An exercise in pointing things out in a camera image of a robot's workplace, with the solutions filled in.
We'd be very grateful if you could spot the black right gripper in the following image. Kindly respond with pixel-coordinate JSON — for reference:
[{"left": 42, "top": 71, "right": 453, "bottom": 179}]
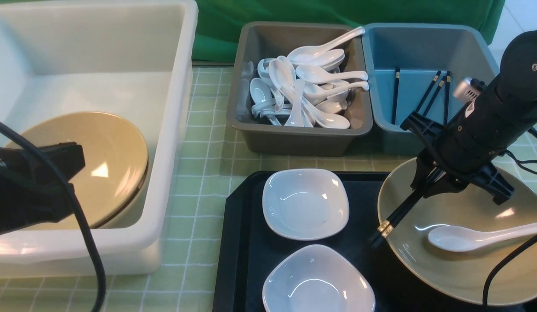
[{"left": 401, "top": 112, "right": 515, "bottom": 205}]

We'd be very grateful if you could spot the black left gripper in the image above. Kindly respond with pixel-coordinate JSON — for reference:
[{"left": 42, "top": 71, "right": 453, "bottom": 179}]
[{"left": 0, "top": 142, "right": 86, "bottom": 182}]

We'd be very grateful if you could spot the white ceramic soup spoon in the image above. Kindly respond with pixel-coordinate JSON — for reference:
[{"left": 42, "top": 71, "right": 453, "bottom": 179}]
[{"left": 427, "top": 223, "right": 537, "bottom": 253}]

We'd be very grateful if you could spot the tan noodle bowl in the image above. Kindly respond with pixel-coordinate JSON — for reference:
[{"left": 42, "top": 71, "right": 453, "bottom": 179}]
[
  {"left": 387, "top": 169, "right": 537, "bottom": 306},
  {"left": 22, "top": 112, "right": 149, "bottom": 229}
]

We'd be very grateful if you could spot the white square dish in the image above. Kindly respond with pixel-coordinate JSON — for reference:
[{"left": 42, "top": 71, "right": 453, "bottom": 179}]
[
  {"left": 262, "top": 244, "right": 376, "bottom": 312},
  {"left": 262, "top": 168, "right": 350, "bottom": 241}
]

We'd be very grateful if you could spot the white square dish front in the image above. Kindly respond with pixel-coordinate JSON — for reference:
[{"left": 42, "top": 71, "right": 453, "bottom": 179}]
[{"left": 262, "top": 244, "right": 376, "bottom": 312}]

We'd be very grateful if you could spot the black chopstick pair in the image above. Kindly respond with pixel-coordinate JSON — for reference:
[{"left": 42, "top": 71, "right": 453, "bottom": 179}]
[{"left": 368, "top": 169, "right": 443, "bottom": 248}]

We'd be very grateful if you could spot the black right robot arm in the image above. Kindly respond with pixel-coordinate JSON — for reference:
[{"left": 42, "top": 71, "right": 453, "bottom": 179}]
[{"left": 401, "top": 30, "right": 537, "bottom": 205}]

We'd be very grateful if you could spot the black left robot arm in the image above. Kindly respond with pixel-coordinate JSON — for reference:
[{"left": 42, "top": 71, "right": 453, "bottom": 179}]
[{"left": 0, "top": 147, "right": 74, "bottom": 235}]

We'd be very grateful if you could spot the tan noodle bowl in tub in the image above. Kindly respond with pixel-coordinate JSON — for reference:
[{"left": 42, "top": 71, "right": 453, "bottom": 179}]
[{"left": 22, "top": 112, "right": 149, "bottom": 229}]

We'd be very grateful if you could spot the black chopstick in bin middle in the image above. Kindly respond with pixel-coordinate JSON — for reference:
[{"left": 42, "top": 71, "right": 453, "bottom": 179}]
[{"left": 415, "top": 70, "right": 442, "bottom": 112}]

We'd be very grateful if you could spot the black chopstick in bin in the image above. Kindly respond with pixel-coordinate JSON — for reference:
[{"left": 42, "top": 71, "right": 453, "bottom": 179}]
[
  {"left": 443, "top": 71, "right": 451, "bottom": 126},
  {"left": 391, "top": 67, "right": 401, "bottom": 125},
  {"left": 415, "top": 70, "right": 442, "bottom": 112}
]

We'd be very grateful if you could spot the black chopstick in bin rightmost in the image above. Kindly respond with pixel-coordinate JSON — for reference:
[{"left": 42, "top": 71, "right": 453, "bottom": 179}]
[{"left": 443, "top": 71, "right": 451, "bottom": 126}]

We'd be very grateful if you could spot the blue plastic chopstick bin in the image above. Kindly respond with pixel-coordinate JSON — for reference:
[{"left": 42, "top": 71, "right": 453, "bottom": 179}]
[{"left": 362, "top": 23, "right": 499, "bottom": 157}]

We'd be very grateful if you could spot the black chopstick leftmost in bin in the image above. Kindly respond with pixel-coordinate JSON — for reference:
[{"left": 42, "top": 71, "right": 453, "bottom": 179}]
[{"left": 391, "top": 67, "right": 401, "bottom": 125}]

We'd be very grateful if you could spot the white spoon front of pile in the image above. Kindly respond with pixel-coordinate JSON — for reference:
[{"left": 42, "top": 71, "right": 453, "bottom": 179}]
[{"left": 302, "top": 97, "right": 350, "bottom": 130}]

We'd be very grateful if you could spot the white spoon of pile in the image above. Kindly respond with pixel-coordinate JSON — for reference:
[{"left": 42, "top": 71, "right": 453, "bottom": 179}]
[
  {"left": 302, "top": 97, "right": 350, "bottom": 130},
  {"left": 288, "top": 26, "right": 366, "bottom": 63}
]

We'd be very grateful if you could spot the large white plastic tub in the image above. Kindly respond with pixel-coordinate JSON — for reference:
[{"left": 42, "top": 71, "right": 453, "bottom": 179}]
[{"left": 0, "top": 0, "right": 198, "bottom": 275}]

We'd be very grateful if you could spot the white spoon top of pile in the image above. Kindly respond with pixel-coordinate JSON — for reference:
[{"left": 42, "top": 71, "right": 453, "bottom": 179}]
[{"left": 288, "top": 26, "right": 366, "bottom": 63}]

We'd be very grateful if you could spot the green checkered table mat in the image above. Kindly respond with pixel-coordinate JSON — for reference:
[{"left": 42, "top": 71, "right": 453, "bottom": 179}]
[{"left": 0, "top": 66, "right": 411, "bottom": 312}]

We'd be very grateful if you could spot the black plastic serving tray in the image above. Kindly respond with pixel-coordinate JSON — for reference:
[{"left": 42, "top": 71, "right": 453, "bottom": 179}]
[{"left": 212, "top": 171, "right": 537, "bottom": 312}]

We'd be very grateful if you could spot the brown plastic spoon bin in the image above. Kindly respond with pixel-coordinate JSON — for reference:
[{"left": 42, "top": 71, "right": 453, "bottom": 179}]
[{"left": 226, "top": 21, "right": 374, "bottom": 157}]

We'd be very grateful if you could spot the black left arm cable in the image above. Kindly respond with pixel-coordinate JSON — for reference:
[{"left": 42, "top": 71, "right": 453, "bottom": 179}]
[{"left": 0, "top": 116, "right": 107, "bottom": 312}]

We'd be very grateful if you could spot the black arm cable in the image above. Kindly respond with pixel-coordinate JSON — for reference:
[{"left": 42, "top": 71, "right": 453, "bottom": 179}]
[
  {"left": 482, "top": 126, "right": 537, "bottom": 308},
  {"left": 0, "top": 116, "right": 107, "bottom": 312}
]

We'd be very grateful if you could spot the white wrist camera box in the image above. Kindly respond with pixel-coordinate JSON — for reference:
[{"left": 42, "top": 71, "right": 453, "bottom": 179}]
[{"left": 454, "top": 77, "right": 487, "bottom": 104}]

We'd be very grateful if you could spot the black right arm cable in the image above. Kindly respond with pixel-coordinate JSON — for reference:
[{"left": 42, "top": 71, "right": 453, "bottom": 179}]
[{"left": 482, "top": 126, "right": 537, "bottom": 308}]

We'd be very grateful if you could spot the white spoon lower right handle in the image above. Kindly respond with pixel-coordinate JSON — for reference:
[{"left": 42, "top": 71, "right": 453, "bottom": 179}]
[{"left": 303, "top": 81, "right": 369, "bottom": 101}]

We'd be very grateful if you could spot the white spoon long handle right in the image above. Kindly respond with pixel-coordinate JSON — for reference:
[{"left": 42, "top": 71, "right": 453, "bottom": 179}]
[{"left": 295, "top": 65, "right": 368, "bottom": 84}]

